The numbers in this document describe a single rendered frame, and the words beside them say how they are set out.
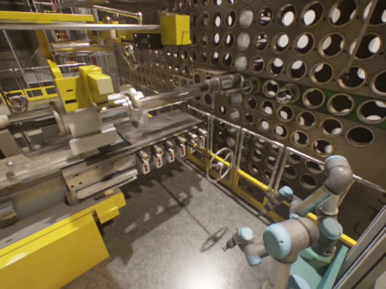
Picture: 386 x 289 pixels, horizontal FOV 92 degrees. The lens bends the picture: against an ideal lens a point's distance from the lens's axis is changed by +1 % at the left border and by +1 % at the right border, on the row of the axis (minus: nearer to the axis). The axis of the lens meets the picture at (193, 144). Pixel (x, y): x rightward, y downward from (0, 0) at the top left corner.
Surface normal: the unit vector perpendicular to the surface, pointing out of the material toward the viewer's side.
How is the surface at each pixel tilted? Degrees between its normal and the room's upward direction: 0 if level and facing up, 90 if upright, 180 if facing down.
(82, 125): 68
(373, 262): 90
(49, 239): 0
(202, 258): 0
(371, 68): 90
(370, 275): 90
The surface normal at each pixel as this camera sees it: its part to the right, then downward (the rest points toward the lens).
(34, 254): 0.64, 0.40
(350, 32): -0.77, 0.33
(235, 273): 0.00, -0.85
